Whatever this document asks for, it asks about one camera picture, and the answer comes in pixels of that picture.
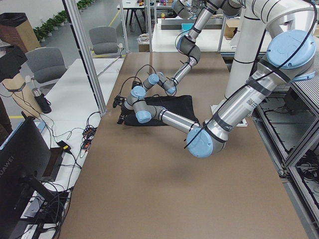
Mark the grey office chair far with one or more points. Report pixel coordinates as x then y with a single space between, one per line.
104 41

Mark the black t-shirt with logo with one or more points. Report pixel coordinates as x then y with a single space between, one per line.
181 105

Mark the grey office chair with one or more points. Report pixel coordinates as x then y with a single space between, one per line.
46 64
104 41

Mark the black Huawei monitor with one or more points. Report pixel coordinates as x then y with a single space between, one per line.
25 153

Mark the red black usb hub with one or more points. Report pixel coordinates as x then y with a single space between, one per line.
85 146

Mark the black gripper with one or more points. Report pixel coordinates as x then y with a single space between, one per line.
123 113

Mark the black power adapter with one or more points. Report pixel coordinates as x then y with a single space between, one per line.
64 146

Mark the aluminium frame post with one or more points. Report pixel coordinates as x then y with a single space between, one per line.
76 25

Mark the grey office chair near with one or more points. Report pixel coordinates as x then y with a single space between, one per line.
46 64

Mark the black water bottle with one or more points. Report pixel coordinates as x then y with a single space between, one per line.
41 100

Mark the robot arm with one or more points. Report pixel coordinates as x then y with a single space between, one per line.
187 43
289 57

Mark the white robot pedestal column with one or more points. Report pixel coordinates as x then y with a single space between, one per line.
262 21

